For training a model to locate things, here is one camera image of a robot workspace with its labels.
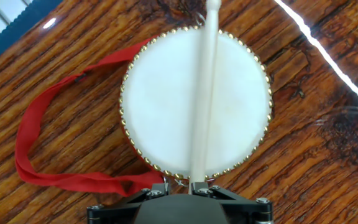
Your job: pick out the glossy wood grain mat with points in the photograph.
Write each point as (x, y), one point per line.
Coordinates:
(306, 155)

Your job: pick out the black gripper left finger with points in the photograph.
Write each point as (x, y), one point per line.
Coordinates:
(113, 210)

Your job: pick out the red drum with white head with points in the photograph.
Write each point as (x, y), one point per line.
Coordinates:
(160, 102)

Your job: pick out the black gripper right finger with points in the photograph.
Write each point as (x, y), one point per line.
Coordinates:
(247, 210)

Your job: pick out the dark blue underlay sheet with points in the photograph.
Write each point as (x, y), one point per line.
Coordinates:
(11, 34)

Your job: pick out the cream wooden drumstick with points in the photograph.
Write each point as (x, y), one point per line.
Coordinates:
(205, 93)

